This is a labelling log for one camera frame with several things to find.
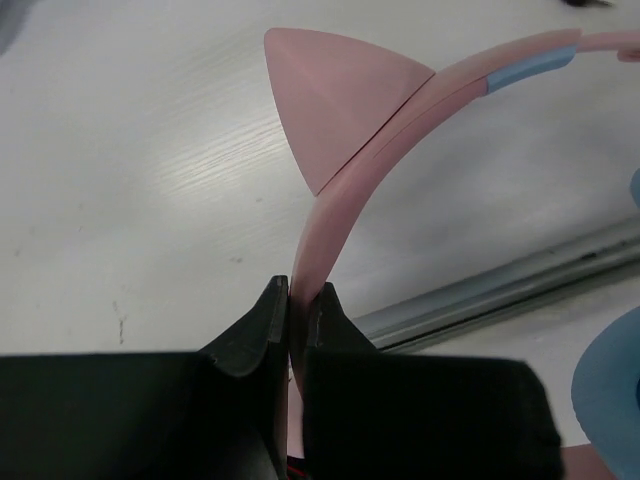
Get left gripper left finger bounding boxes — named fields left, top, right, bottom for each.
left=1, top=276, right=288, bottom=479

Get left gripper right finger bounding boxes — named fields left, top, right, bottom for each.
left=302, top=284, right=565, bottom=480

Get pink blue cat-ear headphones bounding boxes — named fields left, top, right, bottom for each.
left=264, top=28, right=639, bottom=479

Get aluminium front rail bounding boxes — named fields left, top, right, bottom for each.
left=354, top=214, right=639, bottom=352

